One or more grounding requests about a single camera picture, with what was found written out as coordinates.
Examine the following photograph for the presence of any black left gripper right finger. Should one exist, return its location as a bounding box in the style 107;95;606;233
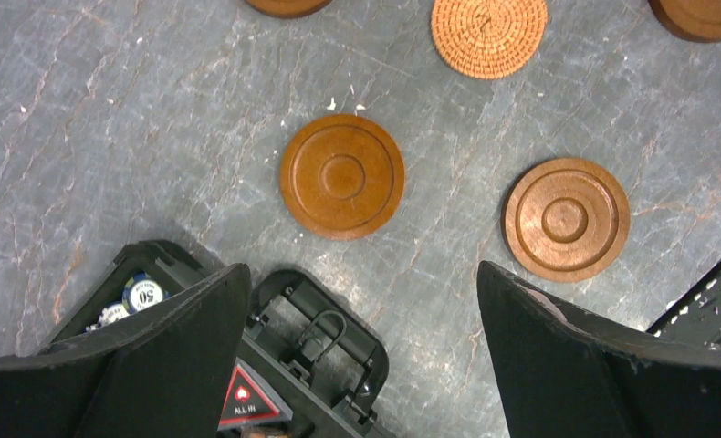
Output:
476;261;721;437

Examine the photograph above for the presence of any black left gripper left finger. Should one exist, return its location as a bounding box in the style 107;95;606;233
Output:
0;264;251;437

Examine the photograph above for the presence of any brown wooden coaster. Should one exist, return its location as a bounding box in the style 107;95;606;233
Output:
246;0;331;19
649;0;721;43
279;114;405;240
502;158;631;282

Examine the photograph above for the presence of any woven light brown coaster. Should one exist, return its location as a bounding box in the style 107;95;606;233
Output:
430;0;549;79

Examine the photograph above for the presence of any brown wooden coaster back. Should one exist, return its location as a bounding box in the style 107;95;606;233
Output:
246;0;331;19

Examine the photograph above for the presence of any black poker chip case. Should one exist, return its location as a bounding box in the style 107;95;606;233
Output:
48;240;390;437

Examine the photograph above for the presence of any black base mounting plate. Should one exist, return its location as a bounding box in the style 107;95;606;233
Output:
647;261;721;351

